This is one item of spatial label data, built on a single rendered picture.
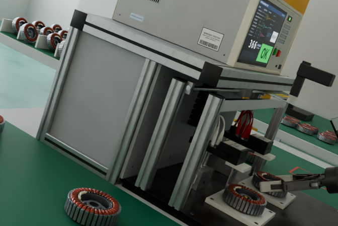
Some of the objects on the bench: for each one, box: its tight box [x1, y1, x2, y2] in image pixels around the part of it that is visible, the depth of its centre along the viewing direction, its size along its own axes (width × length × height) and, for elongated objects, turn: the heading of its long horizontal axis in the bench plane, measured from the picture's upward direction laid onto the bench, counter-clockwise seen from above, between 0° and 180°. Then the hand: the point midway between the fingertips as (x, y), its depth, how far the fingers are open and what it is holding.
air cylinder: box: [215, 158, 238, 177], centre depth 149 cm, size 5×8×6 cm
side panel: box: [36, 26, 158, 185], centre depth 118 cm, size 28×3×32 cm, turn 1°
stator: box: [251, 171, 288, 197], centre depth 142 cm, size 11×11×4 cm
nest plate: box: [238, 176, 296, 209], centre depth 143 cm, size 15×15×1 cm
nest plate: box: [205, 189, 276, 226], centre depth 121 cm, size 15×15×1 cm
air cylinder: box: [192, 165, 213, 191], centre depth 127 cm, size 5×8×6 cm
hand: (271, 183), depth 142 cm, fingers closed on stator, 11 cm apart
